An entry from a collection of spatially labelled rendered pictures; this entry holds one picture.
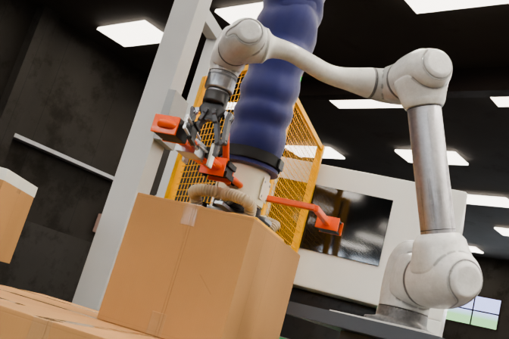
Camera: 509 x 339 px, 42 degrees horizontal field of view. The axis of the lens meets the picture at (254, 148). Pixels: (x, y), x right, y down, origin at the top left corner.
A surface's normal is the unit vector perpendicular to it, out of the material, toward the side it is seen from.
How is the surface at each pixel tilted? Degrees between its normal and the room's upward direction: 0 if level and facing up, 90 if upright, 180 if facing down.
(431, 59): 84
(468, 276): 95
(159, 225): 90
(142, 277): 90
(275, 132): 74
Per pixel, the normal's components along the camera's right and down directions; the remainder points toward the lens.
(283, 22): -0.08, -0.13
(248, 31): 0.14, -0.19
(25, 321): -0.26, -0.32
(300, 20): 0.39, -0.02
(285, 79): 0.51, -0.33
